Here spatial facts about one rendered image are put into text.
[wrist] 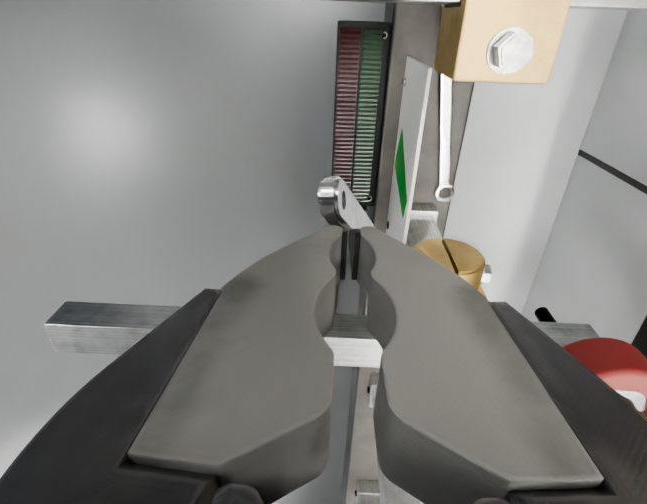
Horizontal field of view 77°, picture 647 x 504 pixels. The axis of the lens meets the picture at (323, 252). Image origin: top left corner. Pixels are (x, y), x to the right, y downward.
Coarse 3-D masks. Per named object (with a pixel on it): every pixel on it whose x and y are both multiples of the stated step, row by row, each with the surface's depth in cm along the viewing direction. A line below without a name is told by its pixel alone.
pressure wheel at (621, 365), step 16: (544, 320) 35; (576, 352) 28; (592, 352) 27; (608, 352) 27; (624, 352) 27; (640, 352) 28; (592, 368) 26; (608, 368) 26; (624, 368) 26; (640, 368) 26; (608, 384) 26; (624, 384) 26; (640, 384) 26; (640, 400) 27
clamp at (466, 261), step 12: (432, 240) 30; (444, 240) 30; (456, 240) 30; (432, 252) 29; (444, 252) 29; (456, 252) 29; (468, 252) 29; (444, 264) 27; (456, 264) 27; (468, 264) 27; (480, 264) 27; (468, 276) 27; (480, 276) 28; (480, 288) 28
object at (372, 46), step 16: (368, 32) 34; (368, 48) 35; (368, 64) 36; (368, 80) 36; (368, 96) 37; (368, 112) 38; (368, 128) 38; (368, 144) 39; (368, 160) 40; (368, 176) 41; (352, 192) 42; (368, 192) 42
